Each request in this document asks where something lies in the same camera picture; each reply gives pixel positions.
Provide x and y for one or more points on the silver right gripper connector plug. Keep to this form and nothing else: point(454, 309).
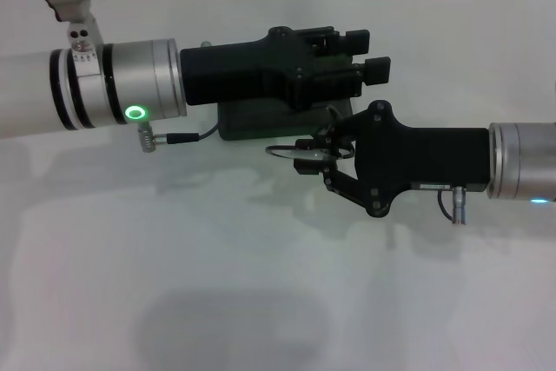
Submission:
point(459, 206)

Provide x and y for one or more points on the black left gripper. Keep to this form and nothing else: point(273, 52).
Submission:
point(234, 73)

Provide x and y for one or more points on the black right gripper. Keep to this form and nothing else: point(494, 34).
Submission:
point(425, 158)

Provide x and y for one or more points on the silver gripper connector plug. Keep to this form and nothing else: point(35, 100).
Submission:
point(459, 206)
point(206, 44)

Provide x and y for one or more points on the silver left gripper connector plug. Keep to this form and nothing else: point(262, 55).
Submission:
point(206, 44)

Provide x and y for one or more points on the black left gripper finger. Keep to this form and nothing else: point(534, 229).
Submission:
point(378, 70)

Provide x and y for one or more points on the green glasses case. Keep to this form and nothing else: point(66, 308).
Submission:
point(252, 121)

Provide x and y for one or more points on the black frame glasses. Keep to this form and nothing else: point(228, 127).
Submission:
point(280, 152)

